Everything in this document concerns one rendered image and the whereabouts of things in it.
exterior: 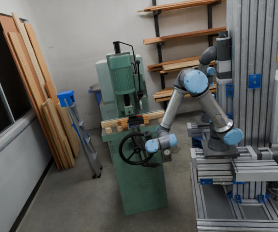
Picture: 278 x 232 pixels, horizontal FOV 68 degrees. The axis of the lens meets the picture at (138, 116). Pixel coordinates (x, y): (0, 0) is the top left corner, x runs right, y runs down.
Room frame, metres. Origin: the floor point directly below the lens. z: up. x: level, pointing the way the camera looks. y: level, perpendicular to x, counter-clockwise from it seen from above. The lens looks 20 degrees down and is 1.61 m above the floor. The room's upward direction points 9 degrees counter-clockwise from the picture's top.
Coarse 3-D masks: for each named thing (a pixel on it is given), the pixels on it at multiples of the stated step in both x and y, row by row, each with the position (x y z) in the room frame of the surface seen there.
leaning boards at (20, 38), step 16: (0, 16) 2.70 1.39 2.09; (16, 16) 3.04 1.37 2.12; (16, 32) 2.94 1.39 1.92; (32, 32) 3.36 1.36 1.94; (16, 48) 2.65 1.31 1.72; (32, 48) 3.22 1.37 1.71; (16, 64) 2.58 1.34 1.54; (32, 64) 2.98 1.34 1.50; (32, 80) 2.74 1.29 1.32; (48, 80) 3.29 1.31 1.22; (32, 96) 2.64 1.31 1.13; (48, 96) 3.07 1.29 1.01; (48, 112) 2.63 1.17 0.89; (64, 112) 3.00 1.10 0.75; (48, 128) 2.65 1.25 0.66; (64, 128) 3.08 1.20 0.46; (48, 144) 2.58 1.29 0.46; (64, 144) 2.68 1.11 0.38; (64, 160) 2.59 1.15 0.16
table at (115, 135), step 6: (150, 120) 1.76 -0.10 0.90; (156, 120) 1.73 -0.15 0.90; (150, 126) 1.62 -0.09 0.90; (156, 126) 1.62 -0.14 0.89; (102, 132) 1.66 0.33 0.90; (114, 132) 1.62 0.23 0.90; (120, 132) 1.60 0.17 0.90; (126, 132) 1.60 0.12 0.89; (150, 132) 1.62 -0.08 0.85; (102, 138) 1.58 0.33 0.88; (108, 138) 1.59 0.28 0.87; (114, 138) 1.59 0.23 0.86; (120, 138) 1.59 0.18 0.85; (138, 138) 1.51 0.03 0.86; (144, 138) 1.52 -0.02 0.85
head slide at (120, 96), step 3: (129, 93) 1.86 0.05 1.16; (132, 93) 1.86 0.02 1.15; (120, 96) 1.85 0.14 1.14; (132, 96) 1.86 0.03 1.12; (120, 99) 1.85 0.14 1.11; (132, 99) 1.86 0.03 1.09; (120, 102) 1.85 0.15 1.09; (123, 102) 1.85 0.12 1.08; (132, 102) 1.86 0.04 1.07; (120, 105) 1.85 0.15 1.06; (123, 105) 1.85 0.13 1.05; (120, 108) 1.85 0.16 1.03; (123, 108) 1.85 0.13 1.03; (135, 108) 1.86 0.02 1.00
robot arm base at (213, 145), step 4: (212, 140) 1.24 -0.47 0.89; (216, 140) 1.22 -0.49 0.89; (220, 140) 1.21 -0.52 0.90; (208, 144) 1.27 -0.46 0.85; (212, 144) 1.24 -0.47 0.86; (216, 144) 1.21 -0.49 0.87; (220, 144) 1.20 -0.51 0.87; (224, 144) 1.20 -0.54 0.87; (212, 148) 1.22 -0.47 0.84; (216, 148) 1.21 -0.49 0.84; (220, 148) 1.20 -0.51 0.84; (224, 148) 1.19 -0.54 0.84; (228, 148) 1.20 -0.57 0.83
